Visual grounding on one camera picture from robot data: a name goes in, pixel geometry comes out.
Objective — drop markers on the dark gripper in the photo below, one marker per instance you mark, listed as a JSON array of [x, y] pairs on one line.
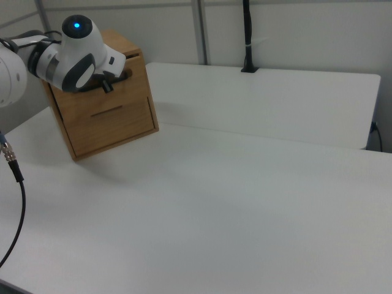
[[114, 62]]

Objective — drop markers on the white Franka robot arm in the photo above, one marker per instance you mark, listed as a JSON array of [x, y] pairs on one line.
[[76, 52]]

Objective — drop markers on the wooden drawer cabinet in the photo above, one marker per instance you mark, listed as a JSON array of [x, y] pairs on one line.
[[122, 46]]

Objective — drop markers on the grey partition frame post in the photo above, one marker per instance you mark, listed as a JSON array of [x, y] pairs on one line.
[[43, 15], [202, 30]]

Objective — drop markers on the black camera pole with tie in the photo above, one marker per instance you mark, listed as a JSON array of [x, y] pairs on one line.
[[248, 33]]

